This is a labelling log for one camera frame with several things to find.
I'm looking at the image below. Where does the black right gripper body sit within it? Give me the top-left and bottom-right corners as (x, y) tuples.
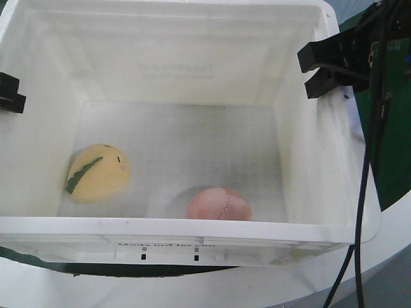
(354, 1), (410, 93)

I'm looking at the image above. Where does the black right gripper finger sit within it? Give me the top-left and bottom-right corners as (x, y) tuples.
(297, 27), (372, 73)
(304, 69), (369, 99)

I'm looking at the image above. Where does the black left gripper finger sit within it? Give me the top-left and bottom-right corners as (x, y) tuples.
(0, 72), (26, 114)

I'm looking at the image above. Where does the yellow plush toy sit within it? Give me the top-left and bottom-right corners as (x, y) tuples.
(66, 144), (132, 203)

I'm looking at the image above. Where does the white plastic tote box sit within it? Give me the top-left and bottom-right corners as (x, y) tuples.
(1, 1), (363, 266)

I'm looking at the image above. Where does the pink plush toy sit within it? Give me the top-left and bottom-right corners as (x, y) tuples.
(186, 187), (252, 221)

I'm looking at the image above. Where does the green right circuit board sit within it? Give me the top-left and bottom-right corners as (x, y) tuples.
(369, 38), (410, 103)

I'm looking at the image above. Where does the black cable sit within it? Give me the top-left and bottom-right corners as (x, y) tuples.
(322, 245), (356, 308)
(354, 0), (391, 308)

